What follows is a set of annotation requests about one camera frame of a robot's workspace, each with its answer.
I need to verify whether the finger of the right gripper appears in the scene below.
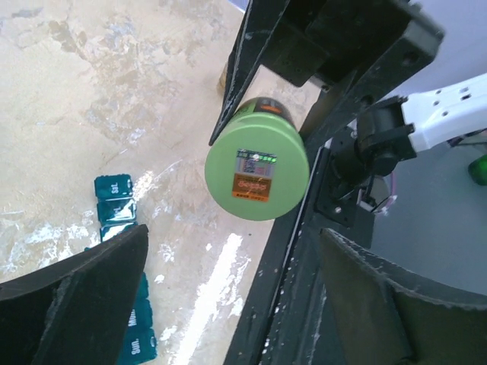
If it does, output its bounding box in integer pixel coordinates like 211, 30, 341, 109
301, 22, 438, 144
208, 0, 289, 146

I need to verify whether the teal weekly pill organizer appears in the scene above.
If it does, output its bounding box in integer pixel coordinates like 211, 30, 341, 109
94, 174, 158, 364

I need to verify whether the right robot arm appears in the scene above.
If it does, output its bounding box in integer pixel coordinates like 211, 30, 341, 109
205, 1, 486, 364

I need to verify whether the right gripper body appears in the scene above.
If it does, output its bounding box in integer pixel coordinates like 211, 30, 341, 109
262, 0, 445, 88

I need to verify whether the green lidded pill bottle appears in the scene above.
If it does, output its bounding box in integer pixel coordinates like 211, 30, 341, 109
228, 97, 298, 135

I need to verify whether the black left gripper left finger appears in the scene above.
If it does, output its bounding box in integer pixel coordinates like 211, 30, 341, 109
1, 243, 133, 364

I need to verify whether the green bottle lid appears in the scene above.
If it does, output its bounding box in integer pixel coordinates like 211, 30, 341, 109
205, 113, 310, 221

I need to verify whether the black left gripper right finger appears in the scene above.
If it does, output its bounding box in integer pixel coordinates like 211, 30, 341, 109
320, 229, 486, 364

